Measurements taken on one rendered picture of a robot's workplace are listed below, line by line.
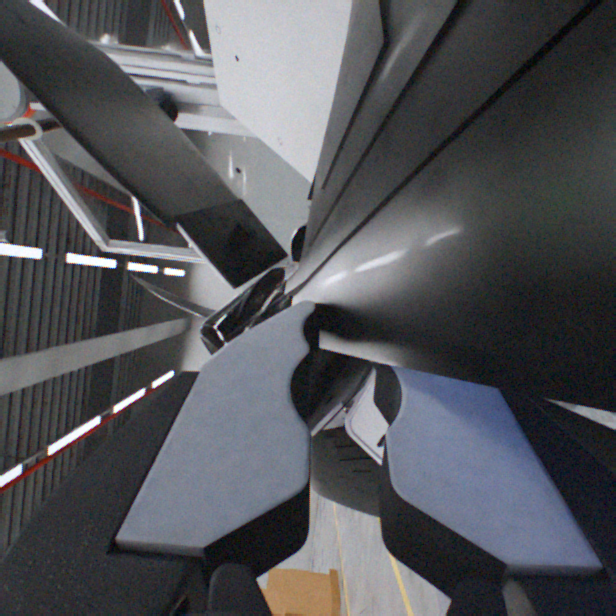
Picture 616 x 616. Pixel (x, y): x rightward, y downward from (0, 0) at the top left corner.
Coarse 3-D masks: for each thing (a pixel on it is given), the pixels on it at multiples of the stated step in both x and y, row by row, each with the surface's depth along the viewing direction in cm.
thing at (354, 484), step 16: (320, 432) 41; (336, 432) 40; (320, 448) 43; (336, 448) 42; (352, 448) 42; (320, 464) 46; (336, 464) 45; (352, 464) 44; (368, 464) 44; (320, 480) 50; (336, 480) 48; (352, 480) 47; (368, 480) 46; (336, 496) 54; (352, 496) 51; (368, 496) 49; (368, 512) 54
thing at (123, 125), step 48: (0, 0) 27; (0, 48) 24; (48, 48) 29; (96, 48) 39; (48, 96) 25; (96, 96) 31; (144, 96) 38; (96, 144) 27; (144, 144) 32; (192, 144) 38; (144, 192) 28; (192, 192) 33
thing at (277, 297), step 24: (264, 288) 29; (216, 312) 30; (240, 312) 28; (264, 312) 27; (216, 336) 27; (312, 360) 26; (336, 360) 27; (360, 360) 28; (312, 384) 26; (336, 384) 28; (360, 384) 30; (312, 408) 27
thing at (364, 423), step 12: (372, 384) 29; (360, 396) 30; (372, 396) 29; (360, 408) 30; (372, 408) 29; (348, 420) 30; (360, 420) 30; (372, 420) 29; (384, 420) 29; (348, 432) 30; (360, 432) 30; (372, 432) 29; (384, 432) 29; (360, 444) 30; (372, 444) 29; (372, 456) 29
